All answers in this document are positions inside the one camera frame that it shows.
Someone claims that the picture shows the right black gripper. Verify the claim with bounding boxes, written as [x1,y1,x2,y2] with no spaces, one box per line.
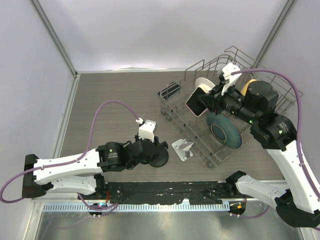
[198,80,259,125]

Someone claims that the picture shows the black round phone stand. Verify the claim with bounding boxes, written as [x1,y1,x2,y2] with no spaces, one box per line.
[148,148,169,168]

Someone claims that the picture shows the white cased smartphone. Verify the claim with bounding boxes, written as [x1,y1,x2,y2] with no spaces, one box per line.
[185,87,207,117]

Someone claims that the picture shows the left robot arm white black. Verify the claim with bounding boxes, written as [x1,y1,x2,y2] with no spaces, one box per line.
[21,137,169,200]

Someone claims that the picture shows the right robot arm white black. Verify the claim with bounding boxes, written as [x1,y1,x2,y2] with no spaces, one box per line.
[193,80,320,229]

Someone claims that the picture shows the silver phone stand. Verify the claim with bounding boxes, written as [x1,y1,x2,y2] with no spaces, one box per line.
[171,139,194,162]

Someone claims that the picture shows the white plate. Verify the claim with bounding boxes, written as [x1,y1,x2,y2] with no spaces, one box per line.
[194,77,216,94]

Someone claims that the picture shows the blue ceramic plate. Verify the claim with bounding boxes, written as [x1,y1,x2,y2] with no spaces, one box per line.
[205,112,242,149]

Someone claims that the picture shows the yellow mug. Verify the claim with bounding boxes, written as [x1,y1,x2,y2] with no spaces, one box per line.
[240,79,257,96]

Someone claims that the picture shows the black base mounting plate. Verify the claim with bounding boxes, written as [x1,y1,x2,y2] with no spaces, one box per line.
[106,181,244,205]

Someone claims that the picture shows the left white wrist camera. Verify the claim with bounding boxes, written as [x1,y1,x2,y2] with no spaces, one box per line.
[138,120,157,143]

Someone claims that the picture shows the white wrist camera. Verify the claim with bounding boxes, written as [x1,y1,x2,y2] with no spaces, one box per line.
[138,120,157,143]
[217,62,242,96]

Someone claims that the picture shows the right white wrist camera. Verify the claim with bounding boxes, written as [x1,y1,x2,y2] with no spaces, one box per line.
[217,62,242,96]

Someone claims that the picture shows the grey wire dish rack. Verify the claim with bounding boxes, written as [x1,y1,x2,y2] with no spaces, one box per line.
[159,46,297,168]

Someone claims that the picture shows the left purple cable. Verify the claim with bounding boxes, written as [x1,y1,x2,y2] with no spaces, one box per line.
[0,100,145,204]

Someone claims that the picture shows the purple cable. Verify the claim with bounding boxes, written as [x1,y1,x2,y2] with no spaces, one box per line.
[229,68,320,201]
[0,100,145,204]

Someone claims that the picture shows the slotted cable duct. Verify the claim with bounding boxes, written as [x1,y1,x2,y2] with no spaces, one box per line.
[42,201,230,213]

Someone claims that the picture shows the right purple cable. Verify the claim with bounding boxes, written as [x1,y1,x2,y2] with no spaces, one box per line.
[229,68,320,201]

